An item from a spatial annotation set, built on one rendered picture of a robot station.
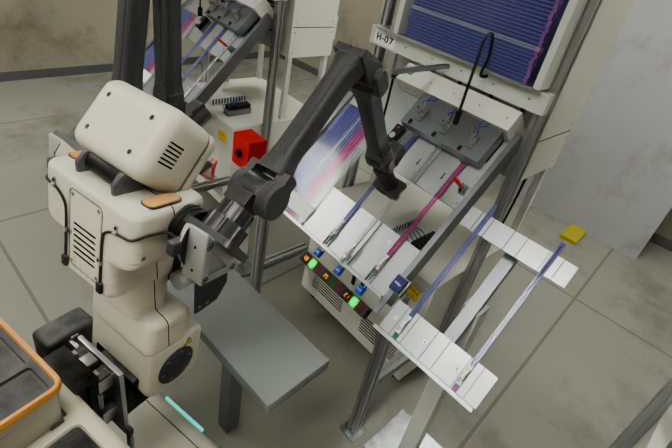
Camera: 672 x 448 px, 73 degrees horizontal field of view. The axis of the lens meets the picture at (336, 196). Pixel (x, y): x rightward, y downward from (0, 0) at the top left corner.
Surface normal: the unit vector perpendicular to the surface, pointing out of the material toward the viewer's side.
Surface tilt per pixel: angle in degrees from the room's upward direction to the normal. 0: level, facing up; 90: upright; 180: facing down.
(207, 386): 0
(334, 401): 0
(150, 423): 0
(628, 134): 81
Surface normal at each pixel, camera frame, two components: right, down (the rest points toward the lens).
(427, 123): -0.40, -0.42
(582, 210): -0.65, 0.14
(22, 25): 0.71, 0.47
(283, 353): 0.18, -0.83
